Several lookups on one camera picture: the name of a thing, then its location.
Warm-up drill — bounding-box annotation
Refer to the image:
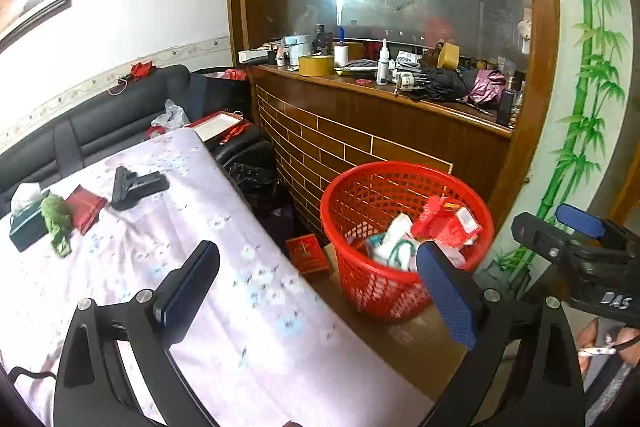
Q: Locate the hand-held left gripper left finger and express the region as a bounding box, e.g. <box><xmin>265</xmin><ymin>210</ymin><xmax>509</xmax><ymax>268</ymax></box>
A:
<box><xmin>52</xmin><ymin>240</ymin><xmax>221</xmax><ymax>427</ymax></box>

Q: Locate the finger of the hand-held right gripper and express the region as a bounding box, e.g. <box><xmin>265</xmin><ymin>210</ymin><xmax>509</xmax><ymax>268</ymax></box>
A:
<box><xmin>556</xmin><ymin>202</ymin><xmax>608</xmax><ymax>239</ymax></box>
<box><xmin>511</xmin><ymin>212</ymin><xmax>576</xmax><ymax>264</ymax></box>

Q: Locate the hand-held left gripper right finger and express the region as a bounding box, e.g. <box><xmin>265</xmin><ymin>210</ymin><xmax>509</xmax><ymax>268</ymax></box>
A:
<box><xmin>415</xmin><ymin>240</ymin><xmax>587</xmax><ymax>427</ymax></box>

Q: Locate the red and white pouch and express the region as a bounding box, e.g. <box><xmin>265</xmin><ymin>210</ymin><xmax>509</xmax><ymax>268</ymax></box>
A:
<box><xmin>412</xmin><ymin>196</ymin><xmax>484</xmax><ymax>249</ymax></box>

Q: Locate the red plastic basket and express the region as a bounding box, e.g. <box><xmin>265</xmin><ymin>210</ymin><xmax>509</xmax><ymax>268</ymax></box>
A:
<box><xmin>320</xmin><ymin>161</ymin><xmax>496</xmax><ymax>324</ymax></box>

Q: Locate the person's right hand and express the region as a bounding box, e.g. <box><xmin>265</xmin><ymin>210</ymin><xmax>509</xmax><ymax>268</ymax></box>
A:
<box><xmin>575</xmin><ymin>318</ymin><xmax>640</xmax><ymax>375</ymax></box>

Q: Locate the purple floral tablecloth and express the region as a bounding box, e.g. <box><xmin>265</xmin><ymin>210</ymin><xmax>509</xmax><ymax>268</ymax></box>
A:
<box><xmin>0</xmin><ymin>127</ymin><xmax>436</xmax><ymax>427</ymax></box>

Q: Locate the black folded item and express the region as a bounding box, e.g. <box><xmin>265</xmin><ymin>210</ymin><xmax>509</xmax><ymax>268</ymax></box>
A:
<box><xmin>110</xmin><ymin>165</ymin><xmax>170</xmax><ymax>212</ymax></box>

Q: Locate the black plastic bag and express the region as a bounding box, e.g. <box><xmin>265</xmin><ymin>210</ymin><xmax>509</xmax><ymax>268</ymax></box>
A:
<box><xmin>220</xmin><ymin>161</ymin><xmax>293</xmax><ymax>214</ymax></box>

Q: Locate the red flat box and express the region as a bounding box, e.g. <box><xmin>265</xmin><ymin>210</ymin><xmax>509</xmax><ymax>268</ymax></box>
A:
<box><xmin>285</xmin><ymin>233</ymin><xmax>332</xmax><ymax>279</ymax></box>

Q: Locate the dark red packet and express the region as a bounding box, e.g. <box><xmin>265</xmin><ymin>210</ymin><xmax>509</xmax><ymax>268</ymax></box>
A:
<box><xmin>64</xmin><ymin>185</ymin><xmax>109</xmax><ymax>236</ymax></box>

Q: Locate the green crumpled cloth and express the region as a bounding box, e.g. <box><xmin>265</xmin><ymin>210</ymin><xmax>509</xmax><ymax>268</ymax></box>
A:
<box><xmin>39</xmin><ymin>194</ymin><xmax>74</xmax><ymax>259</ymax></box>

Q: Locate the pink folded umbrella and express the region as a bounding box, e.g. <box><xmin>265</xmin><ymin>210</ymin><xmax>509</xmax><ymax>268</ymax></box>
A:
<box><xmin>466</xmin><ymin>69</ymin><xmax>508</xmax><ymax>106</ymax></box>

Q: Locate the wooden counter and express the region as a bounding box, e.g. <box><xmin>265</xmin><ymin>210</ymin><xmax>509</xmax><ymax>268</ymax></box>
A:
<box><xmin>249</xmin><ymin>63</ymin><xmax>517</xmax><ymax>253</ymax></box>

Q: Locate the red tray with white inside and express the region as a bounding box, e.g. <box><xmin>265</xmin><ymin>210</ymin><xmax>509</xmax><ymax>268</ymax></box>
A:
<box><xmin>189</xmin><ymin>110</ymin><xmax>253</xmax><ymax>146</ymax></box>

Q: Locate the dark green tissue box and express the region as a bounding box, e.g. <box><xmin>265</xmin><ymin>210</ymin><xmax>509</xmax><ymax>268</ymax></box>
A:
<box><xmin>8</xmin><ymin>183</ymin><xmax>52</xmax><ymax>254</ymax></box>

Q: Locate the white plastic bag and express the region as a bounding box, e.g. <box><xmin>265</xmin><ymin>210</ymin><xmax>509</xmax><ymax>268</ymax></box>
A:
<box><xmin>149</xmin><ymin>99</ymin><xmax>192</xmax><ymax>134</ymax></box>

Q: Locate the black folded umbrella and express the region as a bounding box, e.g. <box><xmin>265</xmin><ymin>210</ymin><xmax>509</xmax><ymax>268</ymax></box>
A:
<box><xmin>409</xmin><ymin>67</ymin><xmax>477</xmax><ymax>104</ymax></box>

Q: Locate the black leather sofa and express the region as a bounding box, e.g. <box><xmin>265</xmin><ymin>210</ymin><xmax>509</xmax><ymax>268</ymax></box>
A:
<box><xmin>0</xmin><ymin>65</ymin><xmax>273</xmax><ymax>208</ymax></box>

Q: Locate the yellow tape roll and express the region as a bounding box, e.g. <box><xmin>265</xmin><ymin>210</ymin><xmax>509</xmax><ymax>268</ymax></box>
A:
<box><xmin>298</xmin><ymin>54</ymin><xmax>335</xmax><ymax>78</ymax></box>
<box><xmin>436</xmin><ymin>42</ymin><xmax>462</xmax><ymax>70</ymax></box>

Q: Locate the red cloth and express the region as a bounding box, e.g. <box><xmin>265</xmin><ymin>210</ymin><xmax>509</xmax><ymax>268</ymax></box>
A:
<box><xmin>128</xmin><ymin>61</ymin><xmax>157</xmax><ymax>81</ymax></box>

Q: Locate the white squeeze bottle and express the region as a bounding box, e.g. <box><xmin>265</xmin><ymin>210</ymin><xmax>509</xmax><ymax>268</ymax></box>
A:
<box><xmin>375</xmin><ymin>39</ymin><xmax>391</xmax><ymax>86</ymax></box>

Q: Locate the white flat box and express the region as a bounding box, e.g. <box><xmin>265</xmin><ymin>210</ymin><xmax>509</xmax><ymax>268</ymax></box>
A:
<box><xmin>238</xmin><ymin>49</ymin><xmax>277</xmax><ymax>66</ymax></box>

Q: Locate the white paper roll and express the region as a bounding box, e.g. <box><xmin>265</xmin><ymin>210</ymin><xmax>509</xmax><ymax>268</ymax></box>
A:
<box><xmin>333</xmin><ymin>27</ymin><xmax>350</xmax><ymax>68</ymax></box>

